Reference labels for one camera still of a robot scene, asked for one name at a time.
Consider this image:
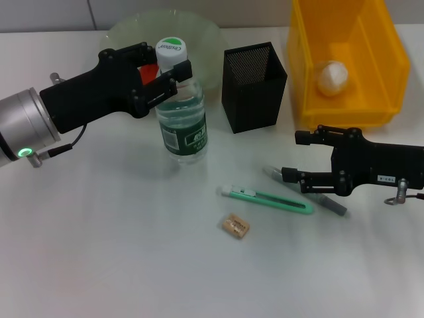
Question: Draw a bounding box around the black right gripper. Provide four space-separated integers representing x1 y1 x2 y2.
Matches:
280 125 424 197

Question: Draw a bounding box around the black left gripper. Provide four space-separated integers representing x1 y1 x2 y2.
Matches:
39 41 194 135

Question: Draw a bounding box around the red-orange fruit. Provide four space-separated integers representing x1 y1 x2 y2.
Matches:
138 64 160 86

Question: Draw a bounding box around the clear green-label water bottle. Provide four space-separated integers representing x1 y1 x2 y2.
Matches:
154 36 209 166

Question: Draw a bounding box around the white paper ball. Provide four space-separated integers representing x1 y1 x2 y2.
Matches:
316 60 350 98

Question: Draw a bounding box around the grey pen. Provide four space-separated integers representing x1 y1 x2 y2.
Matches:
262 165 348 218

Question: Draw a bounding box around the translucent green fruit plate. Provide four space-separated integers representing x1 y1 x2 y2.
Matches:
100 9 229 93

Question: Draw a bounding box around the green utility knife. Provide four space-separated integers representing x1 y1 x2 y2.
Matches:
217 185 314 215

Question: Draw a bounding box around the black mesh pen holder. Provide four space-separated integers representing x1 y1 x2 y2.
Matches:
221 42 288 134

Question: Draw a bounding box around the yellow plastic bin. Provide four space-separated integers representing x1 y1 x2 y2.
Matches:
286 0 411 134

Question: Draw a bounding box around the left wrist plug with cable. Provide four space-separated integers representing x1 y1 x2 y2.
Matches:
27 123 89 169

